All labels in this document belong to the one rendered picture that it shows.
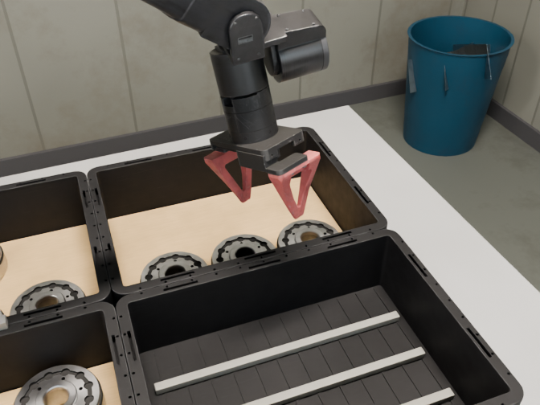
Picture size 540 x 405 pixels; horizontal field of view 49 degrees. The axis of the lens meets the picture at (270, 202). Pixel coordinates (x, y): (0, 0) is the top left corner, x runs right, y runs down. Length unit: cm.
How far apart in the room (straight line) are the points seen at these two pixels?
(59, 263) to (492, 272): 77
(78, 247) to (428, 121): 192
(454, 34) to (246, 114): 227
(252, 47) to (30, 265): 55
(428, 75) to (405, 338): 181
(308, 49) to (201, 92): 207
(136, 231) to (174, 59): 168
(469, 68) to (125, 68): 140
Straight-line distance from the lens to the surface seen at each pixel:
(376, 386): 81
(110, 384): 83
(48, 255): 102
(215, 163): 74
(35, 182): 101
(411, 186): 135
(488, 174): 271
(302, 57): 67
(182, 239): 99
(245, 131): 67
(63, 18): 249
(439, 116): 264
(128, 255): 98
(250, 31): 61
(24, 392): 81
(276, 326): 86
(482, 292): 114
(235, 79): 65
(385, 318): 87
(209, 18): 59
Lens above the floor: 149
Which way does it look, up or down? 39 degrees down
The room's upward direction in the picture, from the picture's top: straight up
